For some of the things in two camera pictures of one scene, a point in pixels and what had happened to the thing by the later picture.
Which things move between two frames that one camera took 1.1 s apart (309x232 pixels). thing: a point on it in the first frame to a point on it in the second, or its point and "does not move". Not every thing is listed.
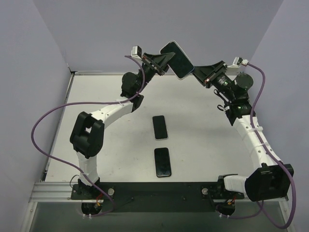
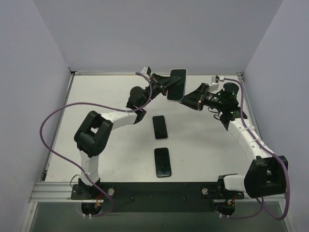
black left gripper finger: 159,61 to 162,82
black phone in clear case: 160,127 does not move
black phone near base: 162,162 does not move
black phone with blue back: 179,63 to 176,91
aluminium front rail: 61,192 does not move
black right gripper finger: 201,72 to 194,99
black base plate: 161,197 does not move
